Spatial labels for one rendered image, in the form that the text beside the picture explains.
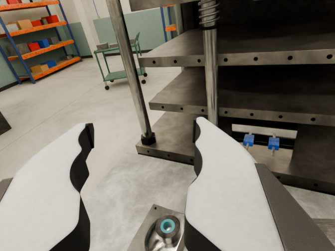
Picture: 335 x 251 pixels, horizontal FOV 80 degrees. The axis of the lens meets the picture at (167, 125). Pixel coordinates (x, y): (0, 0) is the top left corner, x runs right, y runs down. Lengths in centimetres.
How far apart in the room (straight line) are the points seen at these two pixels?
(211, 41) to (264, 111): 38
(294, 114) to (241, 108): 21
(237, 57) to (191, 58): 19
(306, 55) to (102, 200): 99
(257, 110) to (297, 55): 26
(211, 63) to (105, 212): 76
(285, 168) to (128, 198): 72
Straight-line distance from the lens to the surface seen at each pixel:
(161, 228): 72
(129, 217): 91
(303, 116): 99
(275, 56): 89
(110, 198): 100
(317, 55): 90
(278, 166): 108
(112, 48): 462
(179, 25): 161
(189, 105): 105
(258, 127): 101
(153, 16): 741
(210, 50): 86
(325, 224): 78
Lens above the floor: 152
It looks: 32 degrees down
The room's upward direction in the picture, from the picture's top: 11 degrees counter-clockwise
